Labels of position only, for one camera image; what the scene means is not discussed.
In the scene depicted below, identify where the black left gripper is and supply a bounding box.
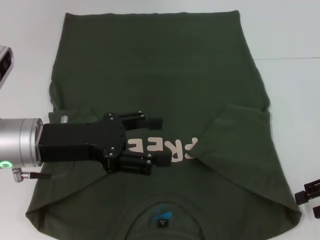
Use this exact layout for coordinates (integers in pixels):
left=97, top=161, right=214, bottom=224
left=39, top=113, right=172, bottom=176

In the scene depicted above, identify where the dark green FREE! t-shirt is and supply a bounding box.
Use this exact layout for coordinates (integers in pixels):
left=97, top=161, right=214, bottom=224
left=24, top=9, right=302, bottom=240

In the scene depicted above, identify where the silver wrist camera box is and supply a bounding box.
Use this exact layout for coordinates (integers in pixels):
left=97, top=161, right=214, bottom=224
left=0, top=44, right=15, bottom=90

